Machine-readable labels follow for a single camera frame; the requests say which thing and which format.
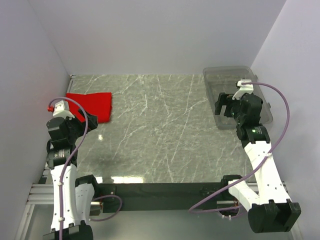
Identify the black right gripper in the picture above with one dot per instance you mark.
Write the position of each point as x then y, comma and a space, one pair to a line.
227, 105

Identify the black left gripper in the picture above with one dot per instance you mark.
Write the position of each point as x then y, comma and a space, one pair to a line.
88, 120

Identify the red t shirt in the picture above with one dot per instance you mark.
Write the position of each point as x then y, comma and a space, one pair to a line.
98, 104

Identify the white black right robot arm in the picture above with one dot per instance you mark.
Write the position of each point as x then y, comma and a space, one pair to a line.
270, 209

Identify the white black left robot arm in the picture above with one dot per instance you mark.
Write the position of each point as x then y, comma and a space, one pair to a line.
72, 196

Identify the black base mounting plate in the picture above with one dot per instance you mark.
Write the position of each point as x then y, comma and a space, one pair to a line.
158, 196

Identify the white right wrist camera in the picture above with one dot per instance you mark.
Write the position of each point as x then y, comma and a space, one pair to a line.
244, 86

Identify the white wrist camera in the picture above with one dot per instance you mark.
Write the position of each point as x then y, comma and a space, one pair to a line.
244, 86
61, 110

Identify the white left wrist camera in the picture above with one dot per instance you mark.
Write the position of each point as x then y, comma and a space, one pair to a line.
61, 110

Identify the aluminium front frame rail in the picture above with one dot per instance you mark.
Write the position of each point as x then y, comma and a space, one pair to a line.
41, 194

